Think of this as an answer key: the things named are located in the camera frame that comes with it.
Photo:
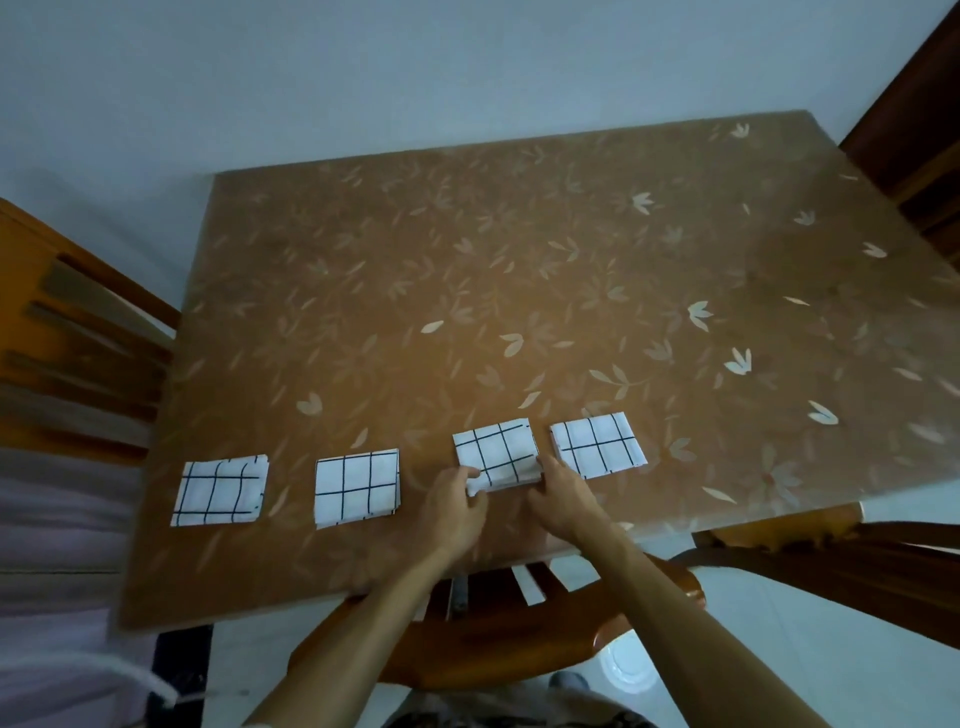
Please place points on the person's right hand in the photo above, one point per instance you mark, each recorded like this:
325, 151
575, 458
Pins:
574, 510

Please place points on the person's left hand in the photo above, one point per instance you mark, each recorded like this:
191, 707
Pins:
454, 521

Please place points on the grid cloth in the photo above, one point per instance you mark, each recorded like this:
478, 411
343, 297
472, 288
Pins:
219, 491
598, 444
496, 454
356, 487

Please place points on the person's left forearm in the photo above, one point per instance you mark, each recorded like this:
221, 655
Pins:
345, 645

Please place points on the person's right forearm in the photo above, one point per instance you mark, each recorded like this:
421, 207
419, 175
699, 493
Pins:
697, 645

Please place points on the white round floor disc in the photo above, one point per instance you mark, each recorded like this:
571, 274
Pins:
630, 664

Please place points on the dark grey shoe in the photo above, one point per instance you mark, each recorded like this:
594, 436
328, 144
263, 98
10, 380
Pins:
568, 681

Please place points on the light grey printed shirt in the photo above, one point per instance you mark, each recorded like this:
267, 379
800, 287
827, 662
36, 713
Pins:
525, 709

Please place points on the brown floral table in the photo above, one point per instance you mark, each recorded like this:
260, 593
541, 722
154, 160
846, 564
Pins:
450, 285

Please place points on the wooden shelf cabinet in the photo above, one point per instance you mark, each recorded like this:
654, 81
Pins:
52, 570

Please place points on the wooden chair right far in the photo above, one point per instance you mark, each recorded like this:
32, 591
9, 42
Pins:
907, 112

